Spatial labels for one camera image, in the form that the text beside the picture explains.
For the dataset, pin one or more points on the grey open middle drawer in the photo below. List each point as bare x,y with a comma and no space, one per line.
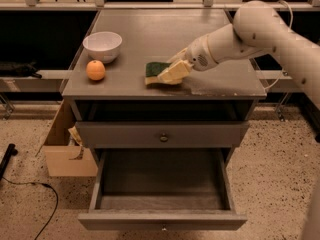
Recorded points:
162,189

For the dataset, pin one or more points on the white bowl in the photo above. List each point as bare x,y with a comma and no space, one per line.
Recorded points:
103,46

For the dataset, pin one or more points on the black cloth on shelf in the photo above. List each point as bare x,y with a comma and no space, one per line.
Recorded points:
15,69

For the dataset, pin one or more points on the orange fruit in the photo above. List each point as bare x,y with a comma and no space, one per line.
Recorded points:
95,70

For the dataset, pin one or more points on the black stand foot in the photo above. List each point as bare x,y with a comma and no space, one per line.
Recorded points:
10,151

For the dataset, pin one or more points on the grey upper drawer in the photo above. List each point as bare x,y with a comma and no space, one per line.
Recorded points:
161,134

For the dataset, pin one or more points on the green and yellow sponge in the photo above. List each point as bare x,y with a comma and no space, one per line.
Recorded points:
152,72

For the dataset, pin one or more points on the cardboard box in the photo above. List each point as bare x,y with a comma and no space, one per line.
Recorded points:
64,156

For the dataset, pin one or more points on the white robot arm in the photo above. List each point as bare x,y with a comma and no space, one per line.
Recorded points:
275,173

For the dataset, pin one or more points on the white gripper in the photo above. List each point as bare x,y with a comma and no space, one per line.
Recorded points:
197,56

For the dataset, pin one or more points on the grey drawer cabinet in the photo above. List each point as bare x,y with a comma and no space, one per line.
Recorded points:
227,93

